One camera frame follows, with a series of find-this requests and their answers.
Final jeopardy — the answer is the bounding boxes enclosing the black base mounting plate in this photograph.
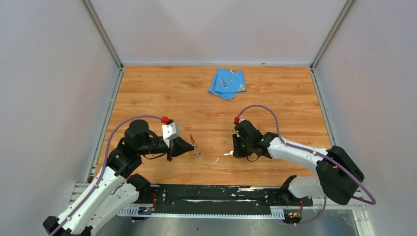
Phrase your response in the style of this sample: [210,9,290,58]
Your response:
[131,184,313,216]

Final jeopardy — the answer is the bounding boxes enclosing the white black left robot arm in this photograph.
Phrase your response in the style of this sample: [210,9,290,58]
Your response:
[43,115,195,236]

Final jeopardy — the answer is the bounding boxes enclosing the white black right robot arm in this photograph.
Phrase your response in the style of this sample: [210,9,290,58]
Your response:
[232,119,364,206]

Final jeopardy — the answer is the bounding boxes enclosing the blue folded cloth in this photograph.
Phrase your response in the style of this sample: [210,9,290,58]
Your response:
[208,67,247,100]

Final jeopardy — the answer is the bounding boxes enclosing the metal keyring plate with spring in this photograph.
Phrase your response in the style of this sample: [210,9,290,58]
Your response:
[189,134,201,157]

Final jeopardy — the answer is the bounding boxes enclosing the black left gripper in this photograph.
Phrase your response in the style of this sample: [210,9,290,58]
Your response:
[138,136,195,161]

